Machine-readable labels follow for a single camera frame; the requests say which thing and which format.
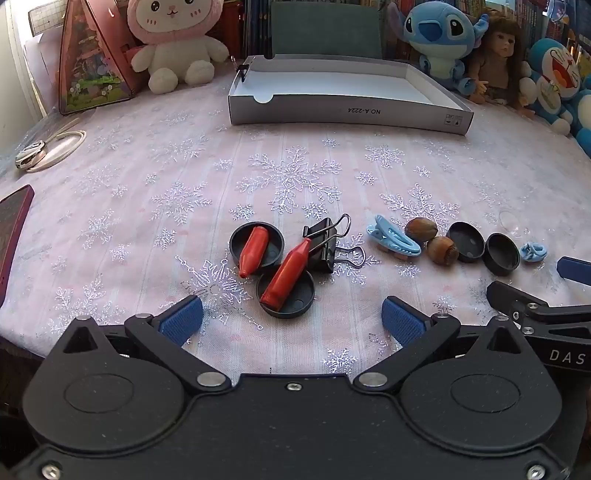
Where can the large blue cat plush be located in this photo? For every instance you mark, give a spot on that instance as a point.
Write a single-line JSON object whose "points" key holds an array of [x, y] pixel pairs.
{"points": [[582, 115]]}

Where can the wooden stick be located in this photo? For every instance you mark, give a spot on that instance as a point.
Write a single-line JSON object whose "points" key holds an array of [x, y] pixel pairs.
{"points": [[64, 128]]}

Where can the red plastic crate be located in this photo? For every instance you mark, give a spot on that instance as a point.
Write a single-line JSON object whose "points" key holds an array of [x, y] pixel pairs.
{"points": [[232, 27]]}

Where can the short red crayon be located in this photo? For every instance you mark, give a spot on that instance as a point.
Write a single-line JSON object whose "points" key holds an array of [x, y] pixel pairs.
{"points": [[253, 251]]}

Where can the dark red phone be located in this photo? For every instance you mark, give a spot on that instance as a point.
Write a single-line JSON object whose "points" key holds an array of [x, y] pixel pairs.
{"points": [[11, 240]]}

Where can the clear suction cup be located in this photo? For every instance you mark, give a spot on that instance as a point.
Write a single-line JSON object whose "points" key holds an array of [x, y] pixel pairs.
{"points": [[513, 223]]}

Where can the silver watch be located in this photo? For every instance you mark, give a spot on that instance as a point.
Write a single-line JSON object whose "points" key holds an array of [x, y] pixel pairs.
{"points": [[30, 154]]}

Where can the pink white bunny plush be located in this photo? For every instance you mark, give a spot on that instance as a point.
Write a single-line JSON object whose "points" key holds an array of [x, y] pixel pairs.
{"points": [[178, 41]]}

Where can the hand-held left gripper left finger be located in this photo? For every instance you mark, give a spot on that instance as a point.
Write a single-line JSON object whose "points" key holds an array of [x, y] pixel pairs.
{"points": [[180, 321]]}

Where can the blue robot cat plush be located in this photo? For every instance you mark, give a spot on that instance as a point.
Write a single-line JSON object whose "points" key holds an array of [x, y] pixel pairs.
{"points": [[554, 69]]}

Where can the pink triangular toy house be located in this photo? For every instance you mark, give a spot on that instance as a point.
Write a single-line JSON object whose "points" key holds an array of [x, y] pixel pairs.
{"points": [[92, 64]]}

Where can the small blue hair clip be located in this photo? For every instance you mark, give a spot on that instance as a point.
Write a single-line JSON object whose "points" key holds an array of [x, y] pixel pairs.
{"points": [[533, 252]]}

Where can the small black binder clip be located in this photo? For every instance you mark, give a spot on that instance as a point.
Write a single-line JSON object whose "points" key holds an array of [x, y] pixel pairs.
{"points": [[242, 71]]}

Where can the row of upright books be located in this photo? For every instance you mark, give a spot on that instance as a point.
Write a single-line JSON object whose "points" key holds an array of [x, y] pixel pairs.
{"points": [[258, 23]]}

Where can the pink snowflake tablecloth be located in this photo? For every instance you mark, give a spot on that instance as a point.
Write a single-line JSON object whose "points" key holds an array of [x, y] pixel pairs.
{"points": [[138, 207]]}

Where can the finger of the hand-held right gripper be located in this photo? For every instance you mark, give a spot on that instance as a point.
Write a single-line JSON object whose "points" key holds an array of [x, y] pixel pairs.
{"points": [[575, 271], [517, 297]]}

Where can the large black binder clip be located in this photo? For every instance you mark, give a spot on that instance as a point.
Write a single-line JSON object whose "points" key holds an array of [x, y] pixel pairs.
{"points": [[321, 249]]}

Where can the green felt notebook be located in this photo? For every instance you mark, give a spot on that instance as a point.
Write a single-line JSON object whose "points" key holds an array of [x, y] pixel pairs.
{"points": [[325, 30]]}

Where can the blue alien plush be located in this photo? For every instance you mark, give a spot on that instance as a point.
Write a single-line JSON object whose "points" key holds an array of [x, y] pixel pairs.
{"points": [[436, 37]]}

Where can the long red crayon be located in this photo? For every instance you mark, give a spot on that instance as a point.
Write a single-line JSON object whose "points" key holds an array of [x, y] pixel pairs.
{"points": [[286, 277]]}

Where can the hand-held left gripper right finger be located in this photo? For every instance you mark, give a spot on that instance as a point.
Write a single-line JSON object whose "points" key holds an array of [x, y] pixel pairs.
{"points": [[401, 321]]}

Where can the black round cap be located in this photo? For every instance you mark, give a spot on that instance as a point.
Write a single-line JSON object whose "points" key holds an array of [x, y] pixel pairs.
{"points": [[466, 242], [502, 256], [274, 240], [298, 302]]}

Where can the large blue hair clip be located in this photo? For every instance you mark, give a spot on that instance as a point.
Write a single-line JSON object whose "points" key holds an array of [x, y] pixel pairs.
{"points": [[392, 237]]}

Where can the brown hazelnut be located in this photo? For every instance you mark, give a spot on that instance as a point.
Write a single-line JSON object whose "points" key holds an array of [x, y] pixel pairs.
{"points": [[421, 229], [442, 250]]}

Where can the brown haired doll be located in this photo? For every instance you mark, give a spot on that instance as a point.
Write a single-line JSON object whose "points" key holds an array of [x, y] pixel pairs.
{"points": [[501, 55]]}

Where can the white cardboard box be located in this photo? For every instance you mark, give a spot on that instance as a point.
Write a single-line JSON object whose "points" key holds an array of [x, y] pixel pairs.
{"points": [[332, 83]]}

